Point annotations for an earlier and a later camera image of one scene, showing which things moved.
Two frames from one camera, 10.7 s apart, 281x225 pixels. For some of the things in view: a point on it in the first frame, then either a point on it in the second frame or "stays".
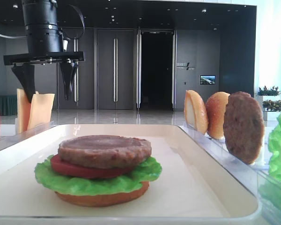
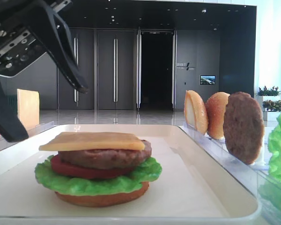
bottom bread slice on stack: (118, 199) stays
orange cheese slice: (23, 106) stays
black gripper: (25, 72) to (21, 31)
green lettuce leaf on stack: (149, 170) stays
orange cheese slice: (41, 106) to (79, 141)
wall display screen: (207, 79) stays
